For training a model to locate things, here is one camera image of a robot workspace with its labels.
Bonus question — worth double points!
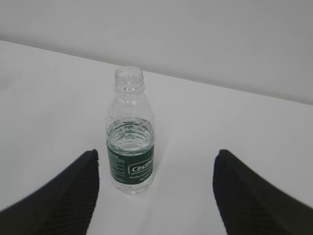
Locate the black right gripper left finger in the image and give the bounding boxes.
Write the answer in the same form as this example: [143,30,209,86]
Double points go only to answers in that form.
[0,149,99,235]

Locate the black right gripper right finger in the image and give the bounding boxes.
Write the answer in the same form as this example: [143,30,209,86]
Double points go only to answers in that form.
[213,149,313,235]

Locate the clear water bottle green label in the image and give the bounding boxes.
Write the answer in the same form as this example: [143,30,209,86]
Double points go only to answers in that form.
[106,66,156,195]

